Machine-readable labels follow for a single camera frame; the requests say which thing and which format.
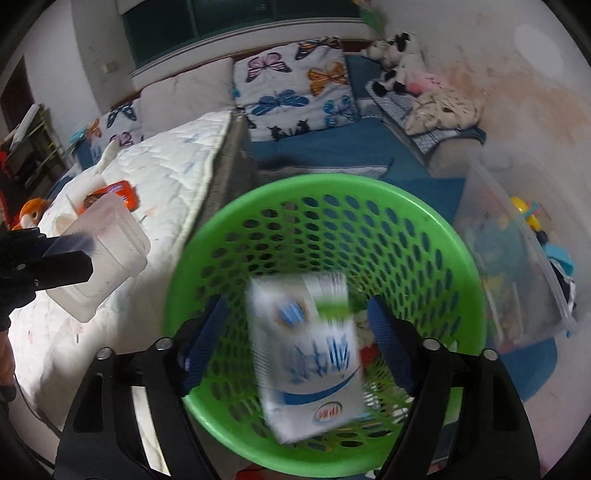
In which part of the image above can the orange plush toy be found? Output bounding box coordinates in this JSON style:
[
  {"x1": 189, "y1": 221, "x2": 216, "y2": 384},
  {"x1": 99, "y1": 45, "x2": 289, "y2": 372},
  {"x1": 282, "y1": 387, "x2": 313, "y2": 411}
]
[{"x1": 11, "y1": 198, "x2": 51, "y2": 232}]

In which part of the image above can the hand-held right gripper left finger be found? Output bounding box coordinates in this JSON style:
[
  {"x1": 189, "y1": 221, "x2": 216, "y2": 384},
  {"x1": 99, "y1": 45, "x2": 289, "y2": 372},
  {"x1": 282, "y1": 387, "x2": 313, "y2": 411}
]
[{"x1": 54, "y1": 295, "x2": 229, "y2": 480}]

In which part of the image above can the cream spotted cloth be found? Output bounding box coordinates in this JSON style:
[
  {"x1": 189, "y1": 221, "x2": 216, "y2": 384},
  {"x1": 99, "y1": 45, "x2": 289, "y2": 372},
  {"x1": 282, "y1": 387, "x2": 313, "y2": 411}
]
[{"x1": 404, "y1": 88, "x2": 483, "y2": 136}]

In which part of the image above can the orange snack packet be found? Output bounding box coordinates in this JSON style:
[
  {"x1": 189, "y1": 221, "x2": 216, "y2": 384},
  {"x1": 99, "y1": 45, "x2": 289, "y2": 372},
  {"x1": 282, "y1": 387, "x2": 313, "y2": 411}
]
[{"x1": 83, "y1": 180, "x2": 139, "y2": 214}]

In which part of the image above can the blue checkered cloth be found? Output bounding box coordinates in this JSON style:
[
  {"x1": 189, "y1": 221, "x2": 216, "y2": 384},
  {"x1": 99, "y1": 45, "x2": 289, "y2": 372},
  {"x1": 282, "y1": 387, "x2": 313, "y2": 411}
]
[{"x1": 365, "y1": 78, "x2": 486, "y2": 153}]

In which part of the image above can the spotted white plush dog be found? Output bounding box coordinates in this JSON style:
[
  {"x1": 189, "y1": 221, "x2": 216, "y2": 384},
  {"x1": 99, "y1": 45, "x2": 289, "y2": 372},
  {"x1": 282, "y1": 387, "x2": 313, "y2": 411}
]
[{"x1": 360, "y1": 39, "x2": 393, "y2": 61}]

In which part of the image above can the metal storage rack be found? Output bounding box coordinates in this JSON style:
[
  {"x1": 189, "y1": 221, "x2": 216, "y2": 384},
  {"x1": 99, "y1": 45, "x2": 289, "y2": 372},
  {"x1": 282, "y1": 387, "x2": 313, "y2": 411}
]
[{"x1": 0, "y1": 104, "x2": 70, "y2": 185}]

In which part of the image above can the green plastic basket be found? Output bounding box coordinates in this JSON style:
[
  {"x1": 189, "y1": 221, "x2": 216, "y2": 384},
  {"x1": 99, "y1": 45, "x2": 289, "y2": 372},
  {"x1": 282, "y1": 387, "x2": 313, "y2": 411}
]
[{"x1": 163, "y1": 174, "x2": 486, "y2": 478}]

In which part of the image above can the small butterfly print pillow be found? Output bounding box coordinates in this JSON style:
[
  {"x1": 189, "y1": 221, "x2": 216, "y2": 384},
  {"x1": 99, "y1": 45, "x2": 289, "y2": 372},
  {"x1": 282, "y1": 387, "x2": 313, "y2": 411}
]
[{"x1": 85, "y1": 97, "x2": 144, "y2": 162}]

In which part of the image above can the blue bed sheet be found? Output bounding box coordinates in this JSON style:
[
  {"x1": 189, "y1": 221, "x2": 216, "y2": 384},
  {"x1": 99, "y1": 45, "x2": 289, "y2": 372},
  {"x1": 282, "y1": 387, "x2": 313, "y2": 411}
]
[{"x1": 252, "y1": 54, "x2": 467, "y2": 222}]

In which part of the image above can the grey pillow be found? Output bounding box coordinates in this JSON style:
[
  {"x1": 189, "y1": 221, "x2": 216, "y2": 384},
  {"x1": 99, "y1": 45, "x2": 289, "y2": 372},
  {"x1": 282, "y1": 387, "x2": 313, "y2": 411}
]
[{"x1": 130, "y1": 58, "x2": 235, "y2": 139}]

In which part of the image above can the dark glass window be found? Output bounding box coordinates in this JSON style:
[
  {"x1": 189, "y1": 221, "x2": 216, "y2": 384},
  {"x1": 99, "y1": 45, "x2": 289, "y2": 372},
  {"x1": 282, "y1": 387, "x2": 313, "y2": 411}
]
[{"x1": 117, "y1": 0, "x2": 365, "y2": 77}]

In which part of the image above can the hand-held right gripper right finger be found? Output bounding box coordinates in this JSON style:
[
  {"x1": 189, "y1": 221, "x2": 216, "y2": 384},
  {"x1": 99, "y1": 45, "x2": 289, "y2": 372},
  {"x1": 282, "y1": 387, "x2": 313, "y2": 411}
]
[{"x1": 367, "y1": 295, "x2": 541, "y2": 480}]

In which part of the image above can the clear rectangular plastic box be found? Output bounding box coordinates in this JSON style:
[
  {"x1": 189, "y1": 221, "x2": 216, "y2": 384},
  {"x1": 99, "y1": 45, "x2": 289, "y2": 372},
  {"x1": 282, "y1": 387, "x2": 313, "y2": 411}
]
[{"x1": 46, "y1": 193, "x2": 151, "y2": 324}]

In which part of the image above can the white quilted printed blanket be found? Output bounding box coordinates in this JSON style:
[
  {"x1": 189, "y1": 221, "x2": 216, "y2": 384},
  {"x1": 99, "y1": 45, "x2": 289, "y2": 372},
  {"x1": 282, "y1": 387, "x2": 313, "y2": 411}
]
[{"x1": 9, "y1": 111, "x2": 232, "y2": 430}]

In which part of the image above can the white blue milk carton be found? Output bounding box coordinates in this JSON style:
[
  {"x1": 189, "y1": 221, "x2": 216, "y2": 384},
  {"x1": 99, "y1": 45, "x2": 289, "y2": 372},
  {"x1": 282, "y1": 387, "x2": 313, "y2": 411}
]
[{"x1": 245, "y1": 271, "x2": 366, "y2": 445}]

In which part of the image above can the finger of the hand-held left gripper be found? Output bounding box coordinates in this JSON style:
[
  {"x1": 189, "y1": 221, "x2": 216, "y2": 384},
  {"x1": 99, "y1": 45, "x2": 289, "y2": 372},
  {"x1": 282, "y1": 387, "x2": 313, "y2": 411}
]
[
  {"x1": 9, "y1": 229, "x2": 95, "y2": 254},
  {"x1": 34, "y1": 251, "x2": 93, "y2": 291}
]

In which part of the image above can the black white plush cow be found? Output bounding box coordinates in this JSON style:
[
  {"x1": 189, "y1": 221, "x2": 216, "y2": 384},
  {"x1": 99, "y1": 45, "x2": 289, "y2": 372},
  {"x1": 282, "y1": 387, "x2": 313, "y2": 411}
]
[{"x1": 373, "y1": 31, "x2": 426, "y2": 96}]

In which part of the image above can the large butterfly print pillow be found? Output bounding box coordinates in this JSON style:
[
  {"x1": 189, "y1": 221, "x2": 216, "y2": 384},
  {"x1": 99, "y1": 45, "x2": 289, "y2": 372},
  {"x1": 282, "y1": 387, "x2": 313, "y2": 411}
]
[{"x1": 232, "y1": 36, "x2": 361, "y2": 141}]

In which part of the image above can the clear plastic storage bin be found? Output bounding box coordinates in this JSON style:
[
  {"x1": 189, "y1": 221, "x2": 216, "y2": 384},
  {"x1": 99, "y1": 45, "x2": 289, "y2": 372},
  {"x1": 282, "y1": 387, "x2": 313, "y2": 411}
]
[{"x1": 452, "y1": 148, "x2": 578, "y2": 356}]

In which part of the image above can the cream plastic cup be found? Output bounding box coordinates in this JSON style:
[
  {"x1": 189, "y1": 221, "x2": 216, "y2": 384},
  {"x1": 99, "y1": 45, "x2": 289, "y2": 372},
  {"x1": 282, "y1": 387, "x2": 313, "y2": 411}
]
[{"x1": 52, "y1": 213, "x2": 80, "y2": 237}]

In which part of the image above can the pile of colourful toys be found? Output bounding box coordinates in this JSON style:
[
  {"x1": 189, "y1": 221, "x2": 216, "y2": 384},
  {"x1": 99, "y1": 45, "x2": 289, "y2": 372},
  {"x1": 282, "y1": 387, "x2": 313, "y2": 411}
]
[{"x1": 462, "y1": 196, "x2": 577, "y2": 344}]

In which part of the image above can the artificial flower bunch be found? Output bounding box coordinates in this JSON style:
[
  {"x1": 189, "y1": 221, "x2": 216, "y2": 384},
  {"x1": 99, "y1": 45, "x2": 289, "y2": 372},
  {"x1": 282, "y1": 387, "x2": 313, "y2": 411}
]
[{"x1": 353, "y1": 0, "x2": 389, "y2": 33}]

